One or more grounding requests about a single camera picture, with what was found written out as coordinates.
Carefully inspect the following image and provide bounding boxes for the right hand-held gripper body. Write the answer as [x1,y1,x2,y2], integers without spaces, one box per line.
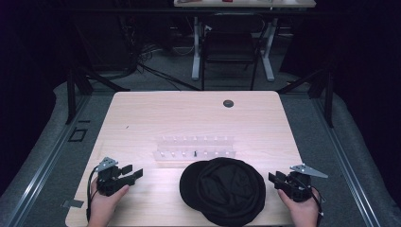
[282,163,329,203]

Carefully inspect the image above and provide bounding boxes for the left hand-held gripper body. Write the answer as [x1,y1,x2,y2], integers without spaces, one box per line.
[94,156,137,197]

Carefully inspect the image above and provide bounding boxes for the person's left hand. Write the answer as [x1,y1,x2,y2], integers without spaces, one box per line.
[89,179,131,227]

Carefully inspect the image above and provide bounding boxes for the person's right hand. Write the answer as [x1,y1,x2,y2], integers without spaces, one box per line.
[276,186,322,227]

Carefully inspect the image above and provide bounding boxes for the grey tape piece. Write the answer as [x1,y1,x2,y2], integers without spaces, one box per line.
[61,199,85,209]

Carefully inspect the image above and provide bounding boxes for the black hat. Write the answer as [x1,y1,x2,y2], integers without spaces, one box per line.
[179,156,267,227]

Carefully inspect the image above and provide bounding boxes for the black tape square outline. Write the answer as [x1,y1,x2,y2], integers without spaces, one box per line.
[67,127,89,143]

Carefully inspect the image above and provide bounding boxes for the clear acrylic rack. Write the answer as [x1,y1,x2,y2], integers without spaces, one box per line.
[152,135,237,164]

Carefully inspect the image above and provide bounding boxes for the black metal stand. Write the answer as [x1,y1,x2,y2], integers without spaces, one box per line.
[276,66,336,129]
[64,66,131,126]

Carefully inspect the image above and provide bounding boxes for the black chair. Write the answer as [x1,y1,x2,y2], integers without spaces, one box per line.
[200,13,267,92]

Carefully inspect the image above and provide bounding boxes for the white-legged desk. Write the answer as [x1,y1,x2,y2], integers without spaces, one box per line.
[173,0,317,83]

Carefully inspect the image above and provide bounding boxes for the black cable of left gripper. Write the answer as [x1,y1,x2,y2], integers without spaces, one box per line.
[85,166,99,223]

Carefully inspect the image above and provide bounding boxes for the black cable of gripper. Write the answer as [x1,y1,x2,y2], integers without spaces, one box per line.
[310,184,325,227]
[85,166,99,223]

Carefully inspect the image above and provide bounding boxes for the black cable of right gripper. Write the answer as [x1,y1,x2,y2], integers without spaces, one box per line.
[310,184,325,227]

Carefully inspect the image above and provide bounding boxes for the aluminium floor rail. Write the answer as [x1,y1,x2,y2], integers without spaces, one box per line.
[311,94,383,227]
[5,94,93,227]

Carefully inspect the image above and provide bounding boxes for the black floor cables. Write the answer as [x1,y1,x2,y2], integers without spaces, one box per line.
[124,18,201,93]

